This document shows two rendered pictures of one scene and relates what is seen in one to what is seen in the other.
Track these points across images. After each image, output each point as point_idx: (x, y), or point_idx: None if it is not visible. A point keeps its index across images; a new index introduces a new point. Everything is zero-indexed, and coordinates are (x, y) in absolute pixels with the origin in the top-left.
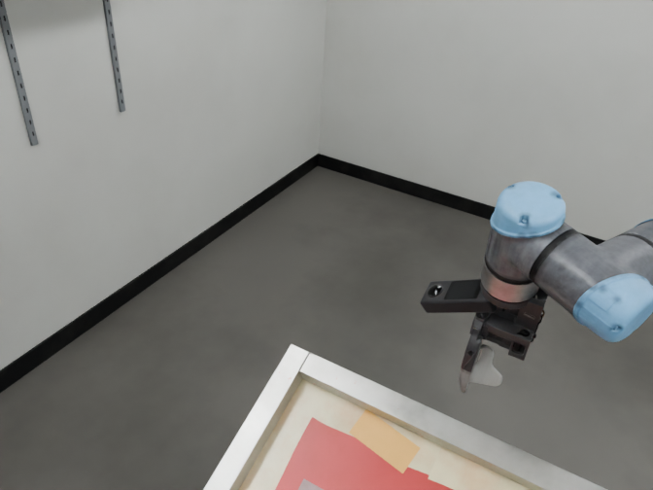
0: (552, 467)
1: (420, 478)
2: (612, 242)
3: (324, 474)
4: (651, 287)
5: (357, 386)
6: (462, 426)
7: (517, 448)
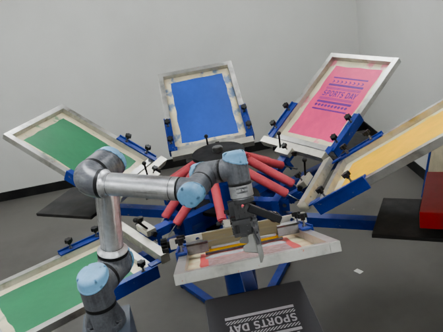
0: (213, 266)
1: None
2: (206, 168)
3: None
4: (192, 166)
5: (299, 248)
6: (251, 258)
7: (227, 263)
